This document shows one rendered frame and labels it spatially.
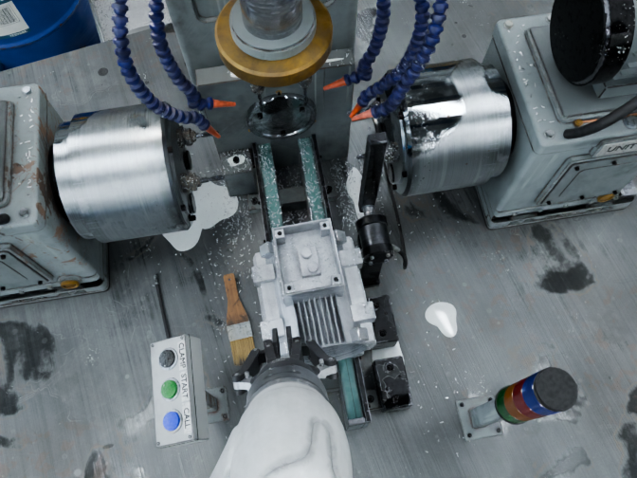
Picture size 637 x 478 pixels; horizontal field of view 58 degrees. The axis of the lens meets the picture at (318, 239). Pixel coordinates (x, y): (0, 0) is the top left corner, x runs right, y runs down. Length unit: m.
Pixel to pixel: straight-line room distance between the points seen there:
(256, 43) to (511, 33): 0.53
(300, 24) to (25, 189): 0.53
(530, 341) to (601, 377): 0.16
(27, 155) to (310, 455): 0.81
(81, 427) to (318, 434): 0.88
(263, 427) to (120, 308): 0.88
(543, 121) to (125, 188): 0.74
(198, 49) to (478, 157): 0.59
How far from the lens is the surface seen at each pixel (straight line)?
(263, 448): 0.48
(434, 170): 1.10
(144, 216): 1.09
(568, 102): 1.13
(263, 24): 0.87
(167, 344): 1.02
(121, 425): 1.29
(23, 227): 1.07
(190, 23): 1.18
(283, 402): 0.53
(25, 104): 1.19
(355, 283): 1.01
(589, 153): 1.19
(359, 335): 0.96
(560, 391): 0.88
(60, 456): 1.33
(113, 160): 1.06
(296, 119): 1.23
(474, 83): 1.12
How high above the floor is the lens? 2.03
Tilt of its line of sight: 68 degrees down
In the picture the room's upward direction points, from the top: 1 degrees counter-clockwise
